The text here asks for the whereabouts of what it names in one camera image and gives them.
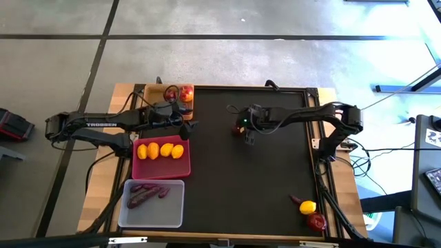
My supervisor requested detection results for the black diagonal stand leg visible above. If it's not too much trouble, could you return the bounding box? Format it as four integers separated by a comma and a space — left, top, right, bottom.
411, 67, 441, 92

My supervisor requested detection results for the red and black case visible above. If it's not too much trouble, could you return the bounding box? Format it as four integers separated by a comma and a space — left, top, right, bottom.
0, 107, 36, 142

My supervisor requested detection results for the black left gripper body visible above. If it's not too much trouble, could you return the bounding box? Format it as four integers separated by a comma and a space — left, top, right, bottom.
148, 101, 187, 129

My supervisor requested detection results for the clear plastic basket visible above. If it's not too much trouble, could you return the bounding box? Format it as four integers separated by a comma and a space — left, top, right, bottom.
117, 178, 186, 229

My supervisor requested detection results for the black metal table frame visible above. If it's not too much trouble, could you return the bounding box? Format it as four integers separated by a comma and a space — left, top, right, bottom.
81, 82, 369, 242

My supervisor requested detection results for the black overhead gantry bar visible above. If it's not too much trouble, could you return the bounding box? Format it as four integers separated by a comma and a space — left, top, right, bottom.
0, 232, 441, 248

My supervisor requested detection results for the silver gantry bracket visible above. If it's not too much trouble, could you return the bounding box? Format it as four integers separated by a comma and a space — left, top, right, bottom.
107, 236, 149, 246
298, 240, 340, 248

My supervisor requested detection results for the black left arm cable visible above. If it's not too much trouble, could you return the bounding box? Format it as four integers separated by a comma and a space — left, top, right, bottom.
116, 84, 183, 130

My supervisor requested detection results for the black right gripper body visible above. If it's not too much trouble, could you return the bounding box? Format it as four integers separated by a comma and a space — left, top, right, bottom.
243, 104, 275, 132

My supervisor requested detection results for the white and green item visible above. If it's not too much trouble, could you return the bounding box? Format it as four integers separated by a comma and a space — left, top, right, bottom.
363, 211, 383, 231

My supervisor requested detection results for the white cord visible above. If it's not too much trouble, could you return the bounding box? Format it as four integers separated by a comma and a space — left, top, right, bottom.
340, 63, 441, 120

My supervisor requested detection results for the white patterned sticker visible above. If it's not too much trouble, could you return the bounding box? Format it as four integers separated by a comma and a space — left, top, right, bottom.
424, 127, 441, 148

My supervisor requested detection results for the black cable bundle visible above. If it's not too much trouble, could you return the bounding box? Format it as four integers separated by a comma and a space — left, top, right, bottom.
344, 137, 390, 197

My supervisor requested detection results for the black table mat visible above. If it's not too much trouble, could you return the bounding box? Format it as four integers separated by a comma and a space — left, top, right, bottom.
139, 85, 324, 238

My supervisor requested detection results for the grey metal bracket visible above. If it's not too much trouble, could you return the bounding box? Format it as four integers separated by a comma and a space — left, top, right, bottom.
0, 146, 27, 162

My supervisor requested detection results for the blue metal bar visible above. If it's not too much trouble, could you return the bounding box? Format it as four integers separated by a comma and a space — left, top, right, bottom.
374, 84, 441, 94

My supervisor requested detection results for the black floor cable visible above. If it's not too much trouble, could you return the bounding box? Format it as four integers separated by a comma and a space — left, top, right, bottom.
85, 151, 116, 194

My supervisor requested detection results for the yellow lemon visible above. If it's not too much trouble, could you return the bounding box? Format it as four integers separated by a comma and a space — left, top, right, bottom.
147, 141, 161, 161
298, 200, 318, 216
171, 144, 185, 160
136, 143, 149, 161
160, 142, 175, 158

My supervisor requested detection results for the black desk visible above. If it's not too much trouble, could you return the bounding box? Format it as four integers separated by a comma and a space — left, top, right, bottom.
411, 113, 441, 225

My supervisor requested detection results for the red and yellow apple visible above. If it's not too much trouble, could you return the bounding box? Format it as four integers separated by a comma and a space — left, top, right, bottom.
179, 85, 194, 103

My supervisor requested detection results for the purple sweet potato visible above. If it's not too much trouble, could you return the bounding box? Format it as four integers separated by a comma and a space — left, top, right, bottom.
126, 185, 163, 210

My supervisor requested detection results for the pink plastic basket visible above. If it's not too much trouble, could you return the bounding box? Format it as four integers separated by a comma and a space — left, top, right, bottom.
132, 134, 192, 180

